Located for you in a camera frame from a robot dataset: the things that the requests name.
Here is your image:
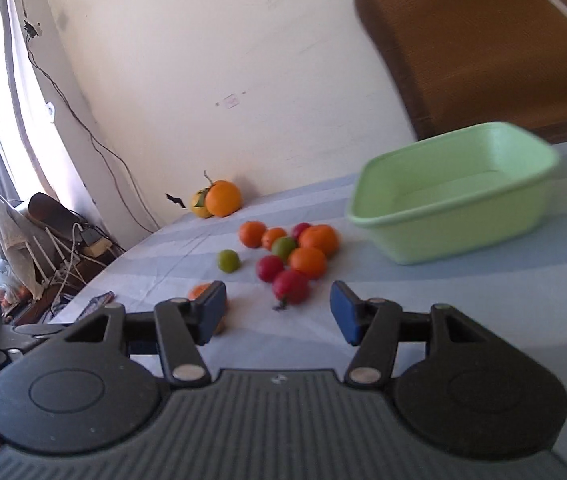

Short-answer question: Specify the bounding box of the red fruit with stem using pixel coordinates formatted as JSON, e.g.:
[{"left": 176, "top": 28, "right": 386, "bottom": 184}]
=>
[{"left": 272, "top": 270, "right": 309, "bottom": 310}]

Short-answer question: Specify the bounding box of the yellow orange with leaf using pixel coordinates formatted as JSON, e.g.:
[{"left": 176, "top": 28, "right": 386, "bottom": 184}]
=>
[{"left": 190, "top": 188, "right": 212, "bottom": 219}]

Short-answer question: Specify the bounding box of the lone green lime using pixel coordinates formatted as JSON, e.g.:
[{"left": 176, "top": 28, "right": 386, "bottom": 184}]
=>
[{"left": 216, "top": 249, "right": 241, "bottom": 273}]

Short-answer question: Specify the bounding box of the smartphone on table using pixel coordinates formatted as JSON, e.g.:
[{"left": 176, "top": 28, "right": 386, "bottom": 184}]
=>
[{"left": 76, "top": 290, "right": 116, "bottom": 321}]

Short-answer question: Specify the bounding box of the orange tangerine front cluster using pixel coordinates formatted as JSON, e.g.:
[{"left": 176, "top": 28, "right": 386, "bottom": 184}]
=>
[{"left": 288, "top": 247, "right": 327, "bottom": 281}]

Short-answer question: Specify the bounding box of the red fruit middle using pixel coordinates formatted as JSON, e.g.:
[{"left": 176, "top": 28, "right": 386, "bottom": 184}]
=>
[{"left": 256, "top": 255, "right": 285, "bottom": 283}]

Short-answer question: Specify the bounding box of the clutter pile by window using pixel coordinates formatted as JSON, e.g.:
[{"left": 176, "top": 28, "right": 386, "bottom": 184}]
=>
[{"left": 0, "top": 193, "right": 123, "bottom": 325}]

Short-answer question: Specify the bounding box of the green lime in cluster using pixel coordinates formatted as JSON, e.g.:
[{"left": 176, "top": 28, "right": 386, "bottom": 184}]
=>
[{"left": 270, "top": 236, "right": 297, "bottom": 263}]

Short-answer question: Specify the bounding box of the red fruit behind cluster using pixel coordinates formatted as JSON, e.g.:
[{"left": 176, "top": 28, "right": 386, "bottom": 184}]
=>
[{"left": 291, "top": 222, "right": 312, "bottom": 240}]

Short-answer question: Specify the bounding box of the small orange tangerine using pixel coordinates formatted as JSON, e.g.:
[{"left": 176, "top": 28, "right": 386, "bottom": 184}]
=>
[{"left": 261, "top": 226, "right": 288, "bottom": 250}]

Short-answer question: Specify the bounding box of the light green plastic basin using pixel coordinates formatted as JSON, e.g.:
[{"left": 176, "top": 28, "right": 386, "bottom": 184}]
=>
[{"left": 346, "top": 122, "right": 561, "bottom": 264}]

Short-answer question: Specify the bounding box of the brown woven chair back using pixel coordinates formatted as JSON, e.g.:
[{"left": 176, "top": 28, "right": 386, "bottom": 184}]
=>
[{"left": 354, "top": 0, "right": 567, "bottom": 143}]

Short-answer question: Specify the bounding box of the large orange by wall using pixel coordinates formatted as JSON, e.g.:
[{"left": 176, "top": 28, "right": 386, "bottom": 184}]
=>
[{"left": 204, "top": 180, "right": 242, "bottom": 218}]

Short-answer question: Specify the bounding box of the black wall cable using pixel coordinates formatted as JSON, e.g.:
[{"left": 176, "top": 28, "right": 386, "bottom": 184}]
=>
[{"left": 23, "top": 19, "right": 161, "bottom": 235}]

